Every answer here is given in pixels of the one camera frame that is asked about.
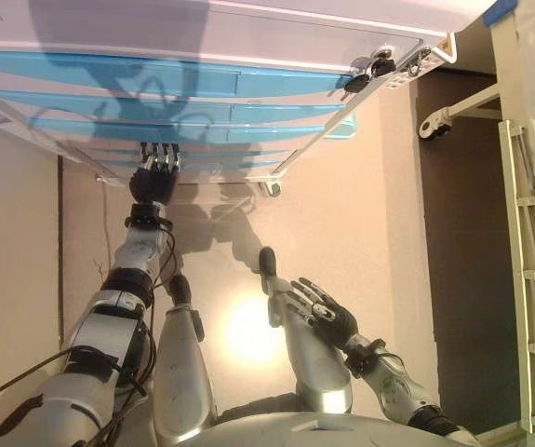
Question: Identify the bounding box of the blue lidded waste bin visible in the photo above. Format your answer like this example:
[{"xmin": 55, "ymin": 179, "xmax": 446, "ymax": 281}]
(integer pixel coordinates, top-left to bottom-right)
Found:
[{"xmin": 322, "ymin": 114, "xmax": 357, "ymax": 141}]

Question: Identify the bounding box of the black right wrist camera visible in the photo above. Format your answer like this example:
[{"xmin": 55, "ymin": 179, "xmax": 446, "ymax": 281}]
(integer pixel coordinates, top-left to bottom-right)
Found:
[{"xmin": 343, "ymin": 338, "xmax": 389, "ymax": 378}]

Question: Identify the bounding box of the cream bed side rail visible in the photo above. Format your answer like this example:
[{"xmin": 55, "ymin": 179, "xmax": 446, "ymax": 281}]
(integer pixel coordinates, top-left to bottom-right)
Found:
[{"xmin": 497, "ymin": 118, "xmax": 535, "ymax": 434}]

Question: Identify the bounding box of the thin white floor cable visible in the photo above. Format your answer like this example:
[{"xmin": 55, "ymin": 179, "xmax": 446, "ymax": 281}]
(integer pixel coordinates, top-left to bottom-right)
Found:
[{"xmin": 92, "ymin": 185, "xmax": 113, "ymax": 280}]

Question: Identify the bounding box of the white perforated basket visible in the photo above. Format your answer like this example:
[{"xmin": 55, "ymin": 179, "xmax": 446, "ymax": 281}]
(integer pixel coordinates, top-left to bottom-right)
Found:
[{"xmin": 381, "ymin": 34, "xmax": 459, "ymax": 92}]

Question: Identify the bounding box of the black key in lock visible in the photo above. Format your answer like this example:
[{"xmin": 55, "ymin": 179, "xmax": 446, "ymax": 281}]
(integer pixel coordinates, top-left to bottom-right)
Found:
[{"xmin": 368, "ymin": 55, "xmax": 396, "ymax": 78}]

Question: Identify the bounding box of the black robot left foot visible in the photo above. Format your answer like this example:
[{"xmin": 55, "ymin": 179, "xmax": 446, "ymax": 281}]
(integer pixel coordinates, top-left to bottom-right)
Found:
[{"xmin": 167, "ymin": 273, "xmax": 194, "ymax": 308}]

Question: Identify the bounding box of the white cart caster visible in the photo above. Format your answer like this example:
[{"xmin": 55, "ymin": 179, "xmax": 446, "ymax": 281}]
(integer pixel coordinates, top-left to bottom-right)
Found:
[{"xmin": 260, "ymin": 179, "xmax": 285, "ymax": 200}]

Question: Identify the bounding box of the grey robot torso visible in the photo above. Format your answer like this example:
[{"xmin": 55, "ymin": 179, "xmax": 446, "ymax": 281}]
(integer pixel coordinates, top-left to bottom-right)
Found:
[{"xmin": 168, "ymin": 409, "xmax": 482, "ymax": 447}]

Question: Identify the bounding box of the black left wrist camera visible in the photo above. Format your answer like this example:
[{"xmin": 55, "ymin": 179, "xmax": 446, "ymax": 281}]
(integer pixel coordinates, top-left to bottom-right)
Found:
[{"xmin": 125, "ymin": 202, "xmax": 175, "ymax": 232}]

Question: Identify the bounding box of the small metal side hook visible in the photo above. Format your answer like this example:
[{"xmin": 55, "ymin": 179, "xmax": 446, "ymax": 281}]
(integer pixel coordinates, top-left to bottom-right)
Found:
[{"xmin": 404, "ymin": 46, "xmax": 434, "ymax": 78}]

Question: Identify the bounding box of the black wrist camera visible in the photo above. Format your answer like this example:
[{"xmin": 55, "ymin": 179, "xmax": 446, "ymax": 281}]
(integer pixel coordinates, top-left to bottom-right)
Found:
[
  {"xmin": 343, "ymin": 338, "xmax": 389, "ymax": 378},
  {"xmin": 125, "ymin": 202, "xmax": 175, "ymax": 232}
]

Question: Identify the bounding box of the black hanging key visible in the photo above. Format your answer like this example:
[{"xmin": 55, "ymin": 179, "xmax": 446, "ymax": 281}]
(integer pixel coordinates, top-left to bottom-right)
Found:
[{"xmin": 341, "ymin": 74, "xmax": 370, "ymax": 102}]

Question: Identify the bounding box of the black robot right foot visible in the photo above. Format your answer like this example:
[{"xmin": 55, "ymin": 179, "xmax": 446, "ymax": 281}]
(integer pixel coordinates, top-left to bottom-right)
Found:
[{"xmin": 257, "ymin": 246, "xmax": 278, "ymax": 283}]

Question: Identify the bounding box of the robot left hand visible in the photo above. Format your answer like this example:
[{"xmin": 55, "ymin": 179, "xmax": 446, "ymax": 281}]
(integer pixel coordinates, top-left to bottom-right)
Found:
[{"xmin": 129, "ymin": 142, "xmax": 183, "ymax": 205}]

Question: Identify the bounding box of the blue bed corner bumper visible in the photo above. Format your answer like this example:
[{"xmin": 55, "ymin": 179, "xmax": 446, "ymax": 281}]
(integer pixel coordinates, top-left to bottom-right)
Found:
[{"xmin": 483, "ymin": 0, "xmax": 519, "ymax": 27}]

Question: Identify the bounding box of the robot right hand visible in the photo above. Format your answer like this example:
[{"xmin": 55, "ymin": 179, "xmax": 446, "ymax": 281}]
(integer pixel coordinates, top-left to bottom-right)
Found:
[{"xmin": 288, "ymin": 277, "xmax": 360, "ymax": 349}]

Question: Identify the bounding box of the white bed caster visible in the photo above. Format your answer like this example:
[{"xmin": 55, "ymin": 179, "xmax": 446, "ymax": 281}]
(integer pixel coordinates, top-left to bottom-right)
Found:
[{"xmin": 418, "ymin": 107, "xmax": 452, "ymax": 141}]

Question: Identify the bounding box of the black robot foot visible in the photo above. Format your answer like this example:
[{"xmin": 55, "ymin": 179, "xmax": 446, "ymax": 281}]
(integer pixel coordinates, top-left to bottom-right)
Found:
[
  {"xmin": 257, "ymin": 246, "xmax": 278, "ymax": 283},
  {"xmin": 167, "ymin": 273, "xmax": 194, "ymax": 308}
]

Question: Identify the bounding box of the silver robot left leg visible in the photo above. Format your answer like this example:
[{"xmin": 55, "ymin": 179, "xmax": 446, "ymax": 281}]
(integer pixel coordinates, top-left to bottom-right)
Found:
[{"xmin": 153, "ymin": 305, "xmax": 217, "ymax": 443}]

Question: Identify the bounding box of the silver robot right leg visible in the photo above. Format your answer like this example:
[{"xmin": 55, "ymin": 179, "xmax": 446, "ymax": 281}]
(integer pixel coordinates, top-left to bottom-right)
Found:
[{"xmin": 266, "ymin": 274, "xmax": 354, "ymax": 415}]

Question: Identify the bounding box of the cream hospital bed frame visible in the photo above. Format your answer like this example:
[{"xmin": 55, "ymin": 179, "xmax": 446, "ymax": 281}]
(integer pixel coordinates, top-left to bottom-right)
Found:
[{"xmin": 418, "ymin": 0, "xmax": 535, "ymax": 439}]

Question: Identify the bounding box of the silver robot leg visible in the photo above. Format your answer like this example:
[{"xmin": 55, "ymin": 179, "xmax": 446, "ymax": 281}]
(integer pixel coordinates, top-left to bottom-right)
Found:
[
  {"xmin": 153, "ymin": 305, "xmax": 217, "ymax": 443},
  {"xmin": 266, "ymin": 274, "xmax": 354, "ymax": 415}
]

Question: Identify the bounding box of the white medical cart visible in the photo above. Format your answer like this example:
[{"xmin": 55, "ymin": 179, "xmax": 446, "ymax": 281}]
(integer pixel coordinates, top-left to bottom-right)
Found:
[{"xmin": 0, "ymin": 0, "xmax": 459, "ymax": 196}]

